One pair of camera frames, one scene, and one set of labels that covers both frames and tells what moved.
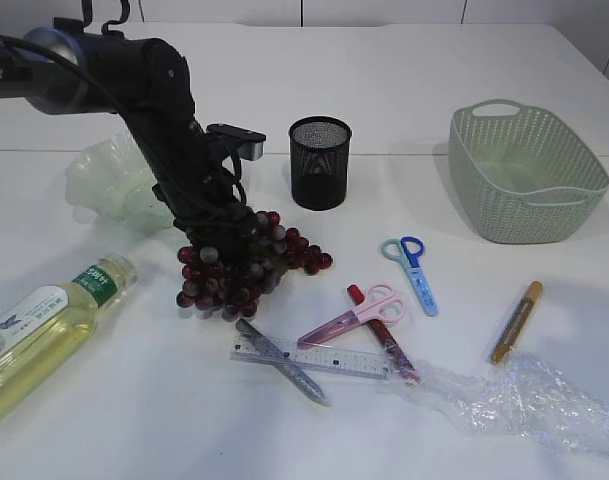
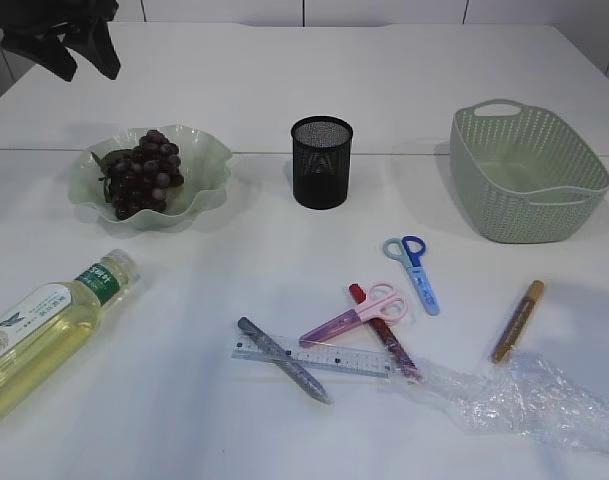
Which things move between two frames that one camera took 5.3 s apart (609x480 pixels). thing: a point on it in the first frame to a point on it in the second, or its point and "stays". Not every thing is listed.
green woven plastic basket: (521, 176) stays
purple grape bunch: (228, 281) to (137, 178)
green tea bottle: (25, 344) stays
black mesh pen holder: (319, 162) stays
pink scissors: (379, 305) stays
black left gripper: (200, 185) to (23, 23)
